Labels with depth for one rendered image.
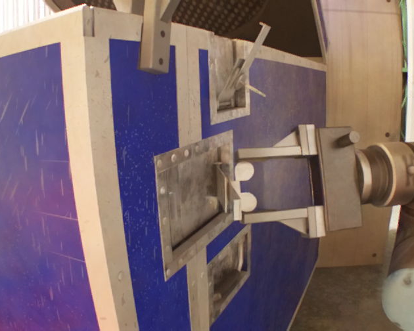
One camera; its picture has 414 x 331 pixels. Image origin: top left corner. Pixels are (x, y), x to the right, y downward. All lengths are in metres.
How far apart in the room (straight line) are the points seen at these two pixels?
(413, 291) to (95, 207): 0.34
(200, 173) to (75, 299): 0.20
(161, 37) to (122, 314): 0.24
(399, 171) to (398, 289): 0.15
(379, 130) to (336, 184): 1.23
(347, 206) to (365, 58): 1.22
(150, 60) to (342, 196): 0.28
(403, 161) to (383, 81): 1.19
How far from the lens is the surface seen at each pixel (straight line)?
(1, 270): 0.45
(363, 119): 1.62
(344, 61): 1.59
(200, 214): 0.43
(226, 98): 0.46
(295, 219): 0.44
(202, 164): 0.42
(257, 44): 0.44
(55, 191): 0.29
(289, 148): 0.43
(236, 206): 0.35
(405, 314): 0.45
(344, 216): 0.44
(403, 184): 0.48
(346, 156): 0.45
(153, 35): 0.29
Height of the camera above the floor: 0.90
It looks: 14 degrees down
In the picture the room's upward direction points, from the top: 2 degrees counter-clockwise
